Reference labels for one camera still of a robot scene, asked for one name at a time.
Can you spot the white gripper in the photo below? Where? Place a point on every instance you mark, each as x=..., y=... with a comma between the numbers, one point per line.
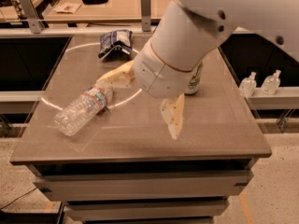
x=159, y=76

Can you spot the clear plastic water bottle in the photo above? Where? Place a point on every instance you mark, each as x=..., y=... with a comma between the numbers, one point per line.
x=77, y=114

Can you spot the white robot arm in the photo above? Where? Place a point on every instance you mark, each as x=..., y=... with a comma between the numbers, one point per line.
x=187, y=32

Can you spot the left clear sanitizer bottle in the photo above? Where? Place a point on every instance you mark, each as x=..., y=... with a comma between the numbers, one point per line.
x=248, y=85

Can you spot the clear sanitizer bottle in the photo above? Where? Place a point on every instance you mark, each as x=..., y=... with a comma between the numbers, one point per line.
x=271, y=83
x=248, y=85

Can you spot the right clear sanitizer bottle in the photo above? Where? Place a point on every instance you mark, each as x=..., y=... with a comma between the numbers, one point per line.
x=271, y=83

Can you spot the green 7up soda can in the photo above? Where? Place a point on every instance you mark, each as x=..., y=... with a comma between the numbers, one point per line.
x=193, y=85

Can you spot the blue white chip bag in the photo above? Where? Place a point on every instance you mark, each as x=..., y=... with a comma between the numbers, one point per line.
x=120, y=40

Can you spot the grey table with drawers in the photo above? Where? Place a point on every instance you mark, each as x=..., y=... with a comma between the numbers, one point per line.
x=124, y=167

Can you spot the wooden back desk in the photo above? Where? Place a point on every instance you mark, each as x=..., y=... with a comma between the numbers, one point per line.
x=113, y=10

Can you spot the black object on back desk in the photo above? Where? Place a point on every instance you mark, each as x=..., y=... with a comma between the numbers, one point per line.
x=94, y=2

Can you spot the brown paper packet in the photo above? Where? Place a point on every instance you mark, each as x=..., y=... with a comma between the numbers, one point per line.
x=67, y=8

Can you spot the middle metal bracket post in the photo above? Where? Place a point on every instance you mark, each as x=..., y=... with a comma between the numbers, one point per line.
x=145, y=15

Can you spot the metal bracket post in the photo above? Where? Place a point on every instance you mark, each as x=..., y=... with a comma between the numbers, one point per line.
x=35, y=24
x=145, y=15

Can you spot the left metal bracket post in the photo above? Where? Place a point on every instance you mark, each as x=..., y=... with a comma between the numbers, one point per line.
x=35, y=24

